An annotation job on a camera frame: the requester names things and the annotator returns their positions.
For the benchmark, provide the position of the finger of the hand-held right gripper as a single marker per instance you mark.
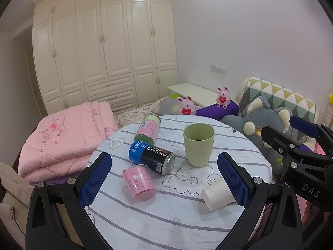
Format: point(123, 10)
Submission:
point(299, 158)
point(303, 125)

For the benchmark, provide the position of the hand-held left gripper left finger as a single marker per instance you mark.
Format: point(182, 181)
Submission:
point(94, 181)

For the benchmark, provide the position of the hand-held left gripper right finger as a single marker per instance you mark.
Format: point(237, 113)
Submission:
point(235, 179)

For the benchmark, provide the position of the white paper cup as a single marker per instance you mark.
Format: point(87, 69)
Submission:
point(217, 194)

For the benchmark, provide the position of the pink transparent cup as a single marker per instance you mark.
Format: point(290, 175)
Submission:
point(139, 183)

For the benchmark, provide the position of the green plastic cup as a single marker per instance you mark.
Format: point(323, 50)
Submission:
point(199, 148)

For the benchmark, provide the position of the triangle patterned headboard cover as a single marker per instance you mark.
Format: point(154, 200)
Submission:
point(281, 93)

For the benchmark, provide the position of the grey elephant plush toy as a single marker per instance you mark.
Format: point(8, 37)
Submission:
point(262, 117)

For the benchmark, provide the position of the folded pink floral blanket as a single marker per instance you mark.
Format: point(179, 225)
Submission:
point(62, 140)

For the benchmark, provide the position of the blue and black can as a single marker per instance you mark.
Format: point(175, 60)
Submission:
point(152, 157)

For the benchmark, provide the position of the purple pillow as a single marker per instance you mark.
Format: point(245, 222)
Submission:
point(210, 109)

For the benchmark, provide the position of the heart print bed sheet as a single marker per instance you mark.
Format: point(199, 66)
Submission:
point(132, 116)

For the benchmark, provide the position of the green and pink canister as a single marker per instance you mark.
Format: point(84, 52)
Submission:
point(148, 127)

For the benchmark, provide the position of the beige jacket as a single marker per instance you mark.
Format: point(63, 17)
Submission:
point(13, 187)

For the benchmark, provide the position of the pink rabbit plush toy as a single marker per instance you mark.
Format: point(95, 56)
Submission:
point(223, 99)
point(186, 106)

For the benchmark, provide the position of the white bedside table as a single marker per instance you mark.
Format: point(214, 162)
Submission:
point(193, 91)

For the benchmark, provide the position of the grey flower pillow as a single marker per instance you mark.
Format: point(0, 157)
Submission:
point(167, 105)

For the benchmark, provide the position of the cream wardrobe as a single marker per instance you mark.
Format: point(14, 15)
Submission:
point(104, 44)

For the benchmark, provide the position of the white wall socket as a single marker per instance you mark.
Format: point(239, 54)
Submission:
point(218, 69)

